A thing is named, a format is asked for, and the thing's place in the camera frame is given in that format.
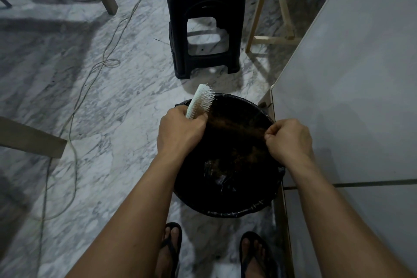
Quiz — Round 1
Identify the person's right hand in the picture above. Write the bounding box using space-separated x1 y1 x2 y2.
264 119 315 171

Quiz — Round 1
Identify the person's left hand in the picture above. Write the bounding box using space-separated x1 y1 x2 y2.
156 105 209 166

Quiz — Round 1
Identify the light blue hairbrush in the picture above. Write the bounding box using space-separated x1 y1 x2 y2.
185 83 215 120

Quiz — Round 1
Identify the dark brown hair clump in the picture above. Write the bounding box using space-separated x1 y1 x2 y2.
207 115 271 145

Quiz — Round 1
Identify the black bagged trash bin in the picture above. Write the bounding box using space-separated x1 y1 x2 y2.
172 93 286 219

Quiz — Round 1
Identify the person's right forearm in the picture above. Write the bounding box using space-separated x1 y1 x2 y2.
286 157 417 278

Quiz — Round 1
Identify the person's left forearm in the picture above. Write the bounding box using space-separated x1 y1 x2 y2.
65 154 185 278

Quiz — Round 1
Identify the person's right leg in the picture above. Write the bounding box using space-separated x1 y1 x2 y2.
242 238 278 278

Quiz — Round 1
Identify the person's leg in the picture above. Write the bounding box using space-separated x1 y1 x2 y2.
242 238 278 278
155 225 182 278

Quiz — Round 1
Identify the person's left leg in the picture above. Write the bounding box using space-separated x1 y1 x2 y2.
155 225 182 278

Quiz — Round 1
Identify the white folding table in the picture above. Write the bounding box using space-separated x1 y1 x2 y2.
257 0 417 278

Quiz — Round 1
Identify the light wooden table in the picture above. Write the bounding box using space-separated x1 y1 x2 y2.
245 0 312 53

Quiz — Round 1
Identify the black flip-flop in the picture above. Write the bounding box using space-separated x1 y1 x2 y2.
159 222 183 278
239 231 278 278

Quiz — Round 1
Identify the black plastic stool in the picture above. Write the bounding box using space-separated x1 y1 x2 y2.
162 0 247 80

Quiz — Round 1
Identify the thin beige cable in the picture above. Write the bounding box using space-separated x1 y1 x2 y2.
32 0 162 278

